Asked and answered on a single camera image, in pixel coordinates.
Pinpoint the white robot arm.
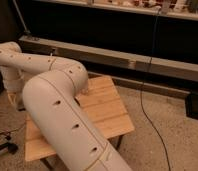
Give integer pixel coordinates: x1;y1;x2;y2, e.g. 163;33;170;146
0;42;132;171

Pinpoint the wooden bamboo table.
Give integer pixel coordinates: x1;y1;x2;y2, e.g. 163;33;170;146
24;75;136;171

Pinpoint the long wooden bench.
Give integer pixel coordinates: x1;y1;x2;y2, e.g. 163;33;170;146
19;35;198;82

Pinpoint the metal lamp stand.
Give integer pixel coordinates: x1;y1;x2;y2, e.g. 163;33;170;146
12;0;39;41

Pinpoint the black box on floor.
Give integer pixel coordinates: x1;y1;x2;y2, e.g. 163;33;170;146
185;93;198;120

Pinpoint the black chair base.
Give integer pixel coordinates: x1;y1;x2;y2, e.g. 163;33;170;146
0;131;19;156

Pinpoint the black hanging cable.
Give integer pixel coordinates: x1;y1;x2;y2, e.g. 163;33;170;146
139;7;173;171

